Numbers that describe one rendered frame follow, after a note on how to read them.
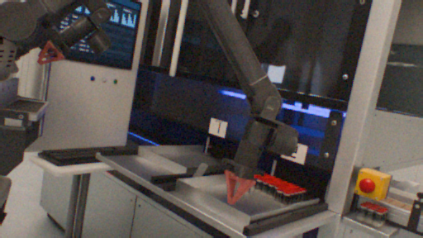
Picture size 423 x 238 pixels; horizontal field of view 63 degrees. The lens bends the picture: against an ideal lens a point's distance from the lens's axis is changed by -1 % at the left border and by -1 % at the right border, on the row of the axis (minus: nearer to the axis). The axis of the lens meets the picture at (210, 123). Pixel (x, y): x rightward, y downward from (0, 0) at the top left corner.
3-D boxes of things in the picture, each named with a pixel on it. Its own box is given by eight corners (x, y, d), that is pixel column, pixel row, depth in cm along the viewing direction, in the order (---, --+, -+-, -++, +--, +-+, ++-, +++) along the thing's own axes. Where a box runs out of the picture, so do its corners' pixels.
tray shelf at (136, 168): (193, 153, 156) (194, 149, 156) (344, 215, 110) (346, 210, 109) (95, 157, 121) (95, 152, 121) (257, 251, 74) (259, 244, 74)
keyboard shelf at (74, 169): (111, 149, 169) (112, 144, 169) (151, 166, 153) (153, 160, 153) (16, 155, 133) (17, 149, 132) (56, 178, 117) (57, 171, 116)
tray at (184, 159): (201, 152, 153) (203, 145, 152) (249, 171, 135) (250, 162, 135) (137, 154, 128) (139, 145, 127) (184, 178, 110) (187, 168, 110)
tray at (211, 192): (249, 180, 122) (251, 171, 121) (316, 209, 104) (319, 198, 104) (174, 191, 97) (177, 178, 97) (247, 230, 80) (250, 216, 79)
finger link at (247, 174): (246, 210, 84) (260, 173, 84) (229, 209, 78) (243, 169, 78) (225, 198, 88) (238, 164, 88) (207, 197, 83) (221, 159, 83)
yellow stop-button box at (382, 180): (362, 190, 105) (368, 167, 104) (387, 198, 100) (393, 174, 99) (353, 192, 99) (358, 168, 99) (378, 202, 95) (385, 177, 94)
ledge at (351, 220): (358, 215, 113) (359, 209, 112) (401, 231, 104) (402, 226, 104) (341, 222, 102) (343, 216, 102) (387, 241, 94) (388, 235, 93)
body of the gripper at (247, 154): (263, 178, 86) (273, 150, 86) (240, 174, 78) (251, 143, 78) (243, 169, 90) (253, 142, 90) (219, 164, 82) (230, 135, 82)
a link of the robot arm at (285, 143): (254, 95, 88) (268, 93, 80) (293, 110, 91) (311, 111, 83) (239, 140, 88) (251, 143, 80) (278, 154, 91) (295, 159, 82)
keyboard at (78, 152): (121, 149, 161) (122, 145, 161) (142, 158, 153) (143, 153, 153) (36, 155, 129) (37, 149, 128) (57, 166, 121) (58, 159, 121)
